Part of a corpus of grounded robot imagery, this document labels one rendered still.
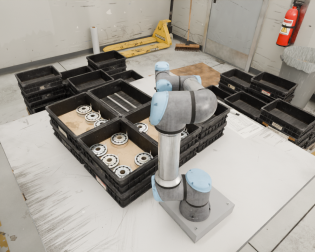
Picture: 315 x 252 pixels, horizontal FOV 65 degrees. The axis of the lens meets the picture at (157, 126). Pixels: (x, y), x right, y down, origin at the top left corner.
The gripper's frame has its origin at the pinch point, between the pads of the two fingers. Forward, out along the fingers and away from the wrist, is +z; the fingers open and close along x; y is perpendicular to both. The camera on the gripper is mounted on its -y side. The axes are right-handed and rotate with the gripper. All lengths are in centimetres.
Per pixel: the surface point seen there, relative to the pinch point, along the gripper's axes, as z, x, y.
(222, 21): 58, -290, 159
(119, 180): -3, 48, -19
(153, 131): 10.8, 5.6, 5.9
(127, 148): 8.8, 27.4, 3.9
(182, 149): 10.0, 4.7, -18.4
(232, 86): 68, -150, 42
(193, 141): 10.1, -5.0, -18.4
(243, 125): 30, -59, -22
